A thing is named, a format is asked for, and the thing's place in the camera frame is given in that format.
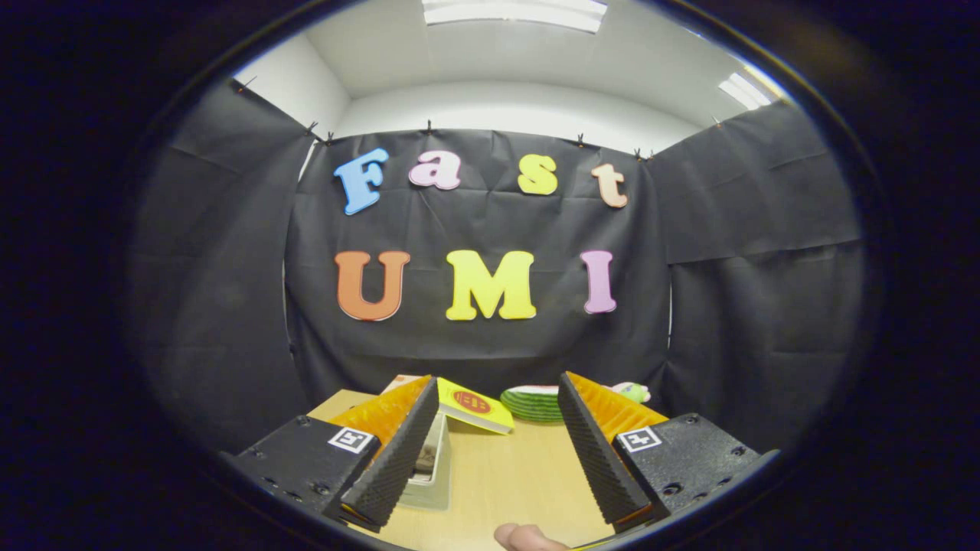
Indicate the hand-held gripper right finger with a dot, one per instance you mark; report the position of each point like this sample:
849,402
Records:
597,459

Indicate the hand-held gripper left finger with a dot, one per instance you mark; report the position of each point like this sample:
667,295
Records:
398,459

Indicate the white fabric storage box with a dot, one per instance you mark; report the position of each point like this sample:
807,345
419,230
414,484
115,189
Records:
436,493

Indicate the pink and green plush toy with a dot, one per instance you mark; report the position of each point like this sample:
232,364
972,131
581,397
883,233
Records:
635,392

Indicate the beige book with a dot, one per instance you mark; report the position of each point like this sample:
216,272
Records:
406,380

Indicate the watermelon slice plush toy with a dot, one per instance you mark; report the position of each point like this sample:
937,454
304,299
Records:
532,403

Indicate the yellow book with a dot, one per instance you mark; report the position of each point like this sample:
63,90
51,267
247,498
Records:
475,402

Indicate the small ceiling light panel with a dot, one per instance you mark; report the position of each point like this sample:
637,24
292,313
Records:
744,90

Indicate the long ceiling light panel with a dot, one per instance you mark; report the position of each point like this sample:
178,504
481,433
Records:
513,13

